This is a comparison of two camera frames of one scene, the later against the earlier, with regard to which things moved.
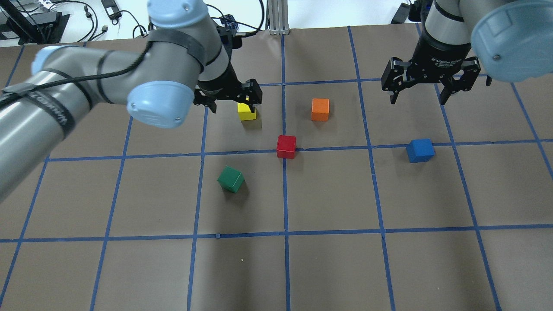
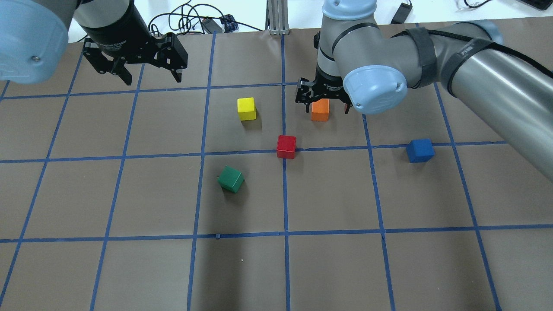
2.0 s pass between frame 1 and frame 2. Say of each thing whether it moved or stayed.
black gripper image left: moved
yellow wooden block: stayed
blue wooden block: stayed
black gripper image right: moved
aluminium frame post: stayed
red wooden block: stayed
